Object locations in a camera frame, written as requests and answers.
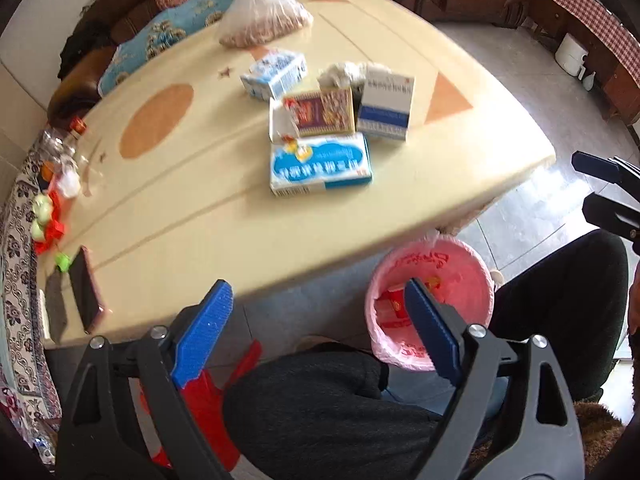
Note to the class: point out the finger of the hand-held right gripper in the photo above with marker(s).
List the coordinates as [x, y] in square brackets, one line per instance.
[612, 217]
[607, 170]

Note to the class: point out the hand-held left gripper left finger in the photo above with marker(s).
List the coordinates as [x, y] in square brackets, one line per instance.
[212, 325]

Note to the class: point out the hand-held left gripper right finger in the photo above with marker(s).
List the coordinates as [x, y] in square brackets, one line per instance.
[431, 332]

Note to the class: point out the pink lined waste bin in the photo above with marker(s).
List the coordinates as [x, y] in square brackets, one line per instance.
[465, 280]

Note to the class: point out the large blue white box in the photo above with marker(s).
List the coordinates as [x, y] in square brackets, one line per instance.
[320, 165]

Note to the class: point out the white blue medicine box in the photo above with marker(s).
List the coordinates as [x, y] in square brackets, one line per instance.
[386, 105]

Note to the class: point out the yellow red cardboard box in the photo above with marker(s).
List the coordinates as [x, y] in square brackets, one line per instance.
[325, 112]

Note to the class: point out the blue white milk carton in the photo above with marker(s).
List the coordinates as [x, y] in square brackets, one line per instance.
[272, 76]

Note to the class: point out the white tissue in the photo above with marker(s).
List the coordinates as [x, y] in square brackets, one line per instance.
[342, 74]

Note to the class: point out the blue plastic stool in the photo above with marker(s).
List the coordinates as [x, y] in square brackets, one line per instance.
[415, 390]

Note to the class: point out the red plastic stool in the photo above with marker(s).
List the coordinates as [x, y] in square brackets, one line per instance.
[210, 410]

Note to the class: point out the small white bottle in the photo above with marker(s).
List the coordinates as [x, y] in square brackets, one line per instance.
[588, 81]

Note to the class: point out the person's right leg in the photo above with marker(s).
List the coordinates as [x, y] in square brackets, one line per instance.
[560, 300]

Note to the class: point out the person's leg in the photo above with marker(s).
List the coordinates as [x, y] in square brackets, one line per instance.
[560, 300]
[325, 410]

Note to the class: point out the dark wooden cabinet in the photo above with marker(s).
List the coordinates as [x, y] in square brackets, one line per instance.
[607, 67]

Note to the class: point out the white round appliance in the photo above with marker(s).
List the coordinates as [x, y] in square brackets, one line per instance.
[570, 55]

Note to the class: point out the pink cased smartphone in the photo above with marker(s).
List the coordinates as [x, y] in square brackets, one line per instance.
[86, 290]

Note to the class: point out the person's left leg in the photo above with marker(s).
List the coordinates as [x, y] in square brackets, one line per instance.
[325, 410]

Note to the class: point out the red checkered cloth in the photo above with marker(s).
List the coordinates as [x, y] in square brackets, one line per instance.
[600, 20]

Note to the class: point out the dark grey pouch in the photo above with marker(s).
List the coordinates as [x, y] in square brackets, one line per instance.
[55, 310]

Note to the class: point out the small green clip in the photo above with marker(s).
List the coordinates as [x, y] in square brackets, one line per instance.
[63, 262]

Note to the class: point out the brown fluffy rug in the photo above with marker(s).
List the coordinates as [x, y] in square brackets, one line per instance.
[595, 430]

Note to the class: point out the black white patterned cloth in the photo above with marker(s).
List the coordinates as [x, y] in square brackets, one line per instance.
[20, 285]

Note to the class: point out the green white round ornament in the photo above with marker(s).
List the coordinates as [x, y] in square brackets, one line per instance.
[38, 230]
[43, 206]

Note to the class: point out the small orange item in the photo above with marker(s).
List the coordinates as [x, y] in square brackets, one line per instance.
[48, 171]

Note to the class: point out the clear glass jar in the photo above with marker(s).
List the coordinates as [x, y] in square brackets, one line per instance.
[57, 149]

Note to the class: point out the brown leather sofa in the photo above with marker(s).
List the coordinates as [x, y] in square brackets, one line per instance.
[80, 80]

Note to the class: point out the blue floral cushion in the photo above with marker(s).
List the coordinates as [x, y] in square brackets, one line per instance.
[160, 35]

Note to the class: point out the clear bag of peanuts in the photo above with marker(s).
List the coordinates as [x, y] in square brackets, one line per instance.
[260, 20]

